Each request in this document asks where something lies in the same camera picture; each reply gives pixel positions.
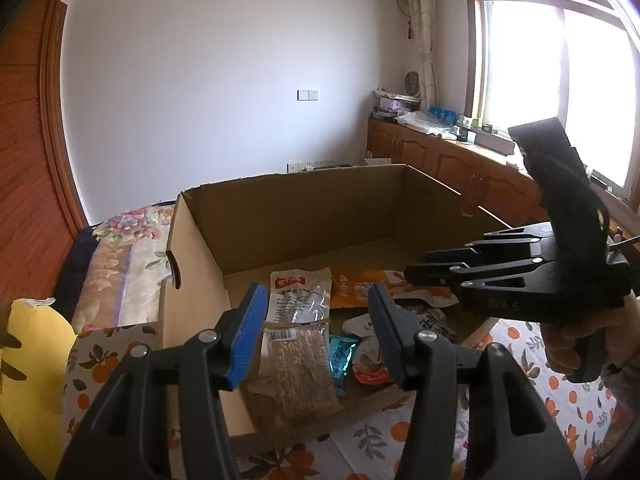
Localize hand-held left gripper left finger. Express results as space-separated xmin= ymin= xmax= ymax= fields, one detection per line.
xmin=55 ymin=281 xmax=269 ymax=480

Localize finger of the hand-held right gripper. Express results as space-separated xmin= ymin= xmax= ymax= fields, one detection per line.
xmin=404 ymin=257 xmax=547 ymax=305
xmin=417 ymin=224 xmax=553 ymax=268

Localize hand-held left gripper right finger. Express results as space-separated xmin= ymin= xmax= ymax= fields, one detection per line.
xmin=367 ymin=282 xmax=583 ymax=480

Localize small white snack packet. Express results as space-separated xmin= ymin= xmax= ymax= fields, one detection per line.
xmin=342 ymin=312 xmax=376 ymax=338

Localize round orange snack packet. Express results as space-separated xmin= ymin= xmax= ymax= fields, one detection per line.
xmin=352 ymin=337 xmax=396 ymax=386

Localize silver printed snack packet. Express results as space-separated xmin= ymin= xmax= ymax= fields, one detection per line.
xmin=400 ymin=305 xmax=458 ymax=346

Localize teal snack packet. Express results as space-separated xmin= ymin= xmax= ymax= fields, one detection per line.
xmin=327 ymin=335 xmax=361 ymax=398

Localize clear white snack packet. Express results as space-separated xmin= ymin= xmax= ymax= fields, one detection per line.
xmin=266 ymin=267 xmax=333 ymax=326

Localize brown grain bar packet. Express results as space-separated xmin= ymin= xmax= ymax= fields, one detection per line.
xmin=260 ymin=322 xmax=343 ymax=423

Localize brown cardboard box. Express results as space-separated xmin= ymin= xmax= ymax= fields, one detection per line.
xmin=159 ymin=162 xmax=513 ymax=453

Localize person's right forearm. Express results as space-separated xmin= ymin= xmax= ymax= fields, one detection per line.
xmin=602 ymin=365 xmax=640 ymax=456

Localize person's right hand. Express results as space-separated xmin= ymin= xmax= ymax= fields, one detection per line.
xmin=542 ymin=296 xmax=640 ymax=375

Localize wooden cabinet counter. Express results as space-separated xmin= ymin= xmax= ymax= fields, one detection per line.
xmin=367 ymin=117 xmax=551 ymax=231

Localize clear plastic bag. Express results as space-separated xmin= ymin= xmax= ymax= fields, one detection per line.
xmin=395 ymin=110 xmax=458 ymax=136

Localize wooden framed window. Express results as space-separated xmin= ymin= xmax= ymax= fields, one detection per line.
xmin=462 ymin=0 xmax=640 ymax=201

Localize floral blanket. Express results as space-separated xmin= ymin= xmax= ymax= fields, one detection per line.
xmin=52 ymin=205 xmax=176 ymax=333

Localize stack of small boxes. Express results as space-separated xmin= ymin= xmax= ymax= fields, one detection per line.
xmin=372 ymin=89 xmax=421 ymax=121

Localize orange fruit print tablecloth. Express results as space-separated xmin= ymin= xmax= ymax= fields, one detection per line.
xmin=62 ymin=317 xmax=636 ymax=480

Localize cream patterned curtain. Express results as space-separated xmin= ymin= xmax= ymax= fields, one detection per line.
xmin=400 ymin=0 xmax=441 ymax=113

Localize yellow plush toy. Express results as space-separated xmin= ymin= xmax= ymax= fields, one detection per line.
xmin=0 ymin=298 xmax=78 ymax=478

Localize brown wooden slatted wardrobe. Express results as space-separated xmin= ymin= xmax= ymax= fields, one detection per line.
xmin=0 ymin=0 xmax=91 ymax=306

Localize wall power sockets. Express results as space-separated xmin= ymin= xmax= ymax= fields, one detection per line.
xmin=286 ymin=159 xmax=353 ymax=173

